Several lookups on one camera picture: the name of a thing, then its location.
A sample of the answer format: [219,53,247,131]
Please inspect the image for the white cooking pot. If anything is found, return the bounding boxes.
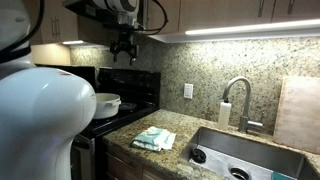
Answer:
[93,92,122,120]

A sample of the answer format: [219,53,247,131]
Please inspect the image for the light wood upper cabinets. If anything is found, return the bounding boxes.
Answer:
[146,0,320,34]

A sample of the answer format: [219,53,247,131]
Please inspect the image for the wooden cutting board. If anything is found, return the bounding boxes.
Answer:
[272,75,320,155]

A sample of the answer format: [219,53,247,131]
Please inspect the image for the silver gooseneck faucet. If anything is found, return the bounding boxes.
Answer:
[222,75,264,134]

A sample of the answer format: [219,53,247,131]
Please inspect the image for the black sink stopper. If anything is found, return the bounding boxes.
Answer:
[190,148,208,164]

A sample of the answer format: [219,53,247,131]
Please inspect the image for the stainless steel sink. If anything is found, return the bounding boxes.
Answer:
[179,125,320,180]

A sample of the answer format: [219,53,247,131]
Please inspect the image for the white wall outlet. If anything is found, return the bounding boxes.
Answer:
[183,82,194,100]

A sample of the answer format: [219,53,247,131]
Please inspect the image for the under-cabinet light strip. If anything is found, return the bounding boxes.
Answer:
[184,18,320,37]

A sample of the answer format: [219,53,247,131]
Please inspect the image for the white soap dispenser bottle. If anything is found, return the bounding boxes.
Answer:
[217,97,233,132]

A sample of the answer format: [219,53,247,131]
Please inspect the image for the light wood corner cabinet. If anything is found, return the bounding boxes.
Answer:
[24,0,80,46]

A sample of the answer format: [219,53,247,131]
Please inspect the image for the teal white dish towel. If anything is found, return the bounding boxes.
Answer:
[130,125,177,153]

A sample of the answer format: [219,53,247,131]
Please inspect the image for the metal cabinet handle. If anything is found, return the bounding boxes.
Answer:
[257,0,265,18]
[50,16,56,38]
[287,0,296,15]
[55,17,61,38]

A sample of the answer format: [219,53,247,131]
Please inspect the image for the dark range hood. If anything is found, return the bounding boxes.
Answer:
[62,0,148,32]

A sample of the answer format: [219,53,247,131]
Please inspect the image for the teal sponge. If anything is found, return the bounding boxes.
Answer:
[270,170,296,180]

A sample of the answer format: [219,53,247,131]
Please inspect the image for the black stove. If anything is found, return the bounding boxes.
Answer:
[71,67,162,180]

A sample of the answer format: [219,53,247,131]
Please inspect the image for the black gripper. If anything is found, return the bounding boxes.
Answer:
[109,30,140,66]

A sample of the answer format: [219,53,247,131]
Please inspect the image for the wooden lower cabinets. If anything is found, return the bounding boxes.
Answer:
[104,145,168,180]

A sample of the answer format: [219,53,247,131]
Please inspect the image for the range hood light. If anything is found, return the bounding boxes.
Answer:
[62,40,85,46]

